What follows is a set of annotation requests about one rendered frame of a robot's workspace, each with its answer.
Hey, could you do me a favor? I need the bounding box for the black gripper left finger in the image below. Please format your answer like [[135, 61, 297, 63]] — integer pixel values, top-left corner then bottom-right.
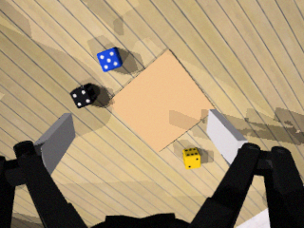
[[0, 113, 88, 228]]

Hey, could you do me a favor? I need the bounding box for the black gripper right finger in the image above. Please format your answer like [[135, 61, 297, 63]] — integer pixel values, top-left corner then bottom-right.
[[187, 109, 304, 228]]

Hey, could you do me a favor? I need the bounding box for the blue die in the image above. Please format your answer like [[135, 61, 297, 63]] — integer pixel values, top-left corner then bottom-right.
[[97, 47, 123, 72]]

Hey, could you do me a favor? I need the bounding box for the peach flat mat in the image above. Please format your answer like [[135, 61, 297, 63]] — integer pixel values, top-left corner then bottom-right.
[[107, 49, 214, 152]]

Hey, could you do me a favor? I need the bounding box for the black die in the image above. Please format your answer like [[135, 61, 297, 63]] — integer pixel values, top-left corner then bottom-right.
[[70, 83, 97, 108]]

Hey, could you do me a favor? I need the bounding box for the yellow die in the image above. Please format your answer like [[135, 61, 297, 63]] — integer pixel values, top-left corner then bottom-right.
[[182, 147, 200, 169]]

